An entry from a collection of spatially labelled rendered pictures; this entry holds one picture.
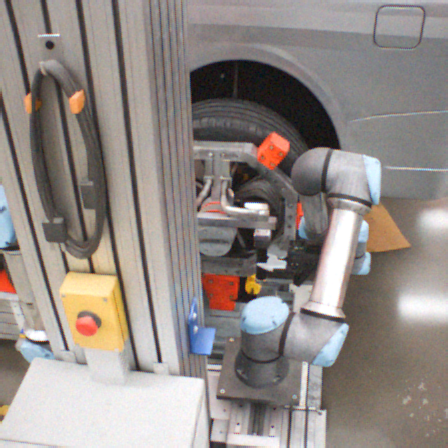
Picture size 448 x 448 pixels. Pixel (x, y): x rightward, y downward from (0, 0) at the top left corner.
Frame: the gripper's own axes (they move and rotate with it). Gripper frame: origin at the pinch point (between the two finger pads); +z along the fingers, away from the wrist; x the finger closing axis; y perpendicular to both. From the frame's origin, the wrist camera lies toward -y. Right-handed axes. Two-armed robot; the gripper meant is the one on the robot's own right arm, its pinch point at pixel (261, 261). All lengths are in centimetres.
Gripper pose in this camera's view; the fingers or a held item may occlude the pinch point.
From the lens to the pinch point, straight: 190.9
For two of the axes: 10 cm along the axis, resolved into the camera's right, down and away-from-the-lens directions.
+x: -1.4, 6.0, -7.9
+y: -0.3, -8.0, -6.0
